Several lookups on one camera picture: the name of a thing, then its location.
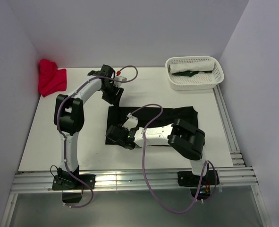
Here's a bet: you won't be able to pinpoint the red t shirt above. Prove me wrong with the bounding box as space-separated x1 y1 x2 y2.
38 59 67 97

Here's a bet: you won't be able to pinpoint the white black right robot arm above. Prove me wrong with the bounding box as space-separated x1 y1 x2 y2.
106 117 209 184

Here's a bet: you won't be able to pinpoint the aluminium frame rail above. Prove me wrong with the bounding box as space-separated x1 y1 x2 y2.
1 86 272 227

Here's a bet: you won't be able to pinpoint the dark green rolled t shirt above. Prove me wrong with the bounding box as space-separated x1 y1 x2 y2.
171 70 212 77

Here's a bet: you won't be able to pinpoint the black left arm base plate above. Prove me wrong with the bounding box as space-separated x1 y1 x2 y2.
52 168 96 191

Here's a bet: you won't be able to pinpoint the white perforated plastic basket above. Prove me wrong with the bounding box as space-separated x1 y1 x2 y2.
165 56 224 91

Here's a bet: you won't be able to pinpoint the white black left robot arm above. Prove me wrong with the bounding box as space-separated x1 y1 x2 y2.
54 65 127 189

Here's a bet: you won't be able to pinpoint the black t shirt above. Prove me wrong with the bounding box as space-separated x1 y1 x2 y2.
104 105 200 148

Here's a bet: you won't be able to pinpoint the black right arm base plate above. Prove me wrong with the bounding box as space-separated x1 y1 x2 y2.
178 170 220 187

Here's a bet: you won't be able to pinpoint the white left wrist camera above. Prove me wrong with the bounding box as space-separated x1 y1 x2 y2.
114 74 127 83

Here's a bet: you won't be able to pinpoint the rolled white t shirt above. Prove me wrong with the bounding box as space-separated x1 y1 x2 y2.
169 60 215 74

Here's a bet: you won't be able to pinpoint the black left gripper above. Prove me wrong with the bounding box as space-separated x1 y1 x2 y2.
100 83 124 108

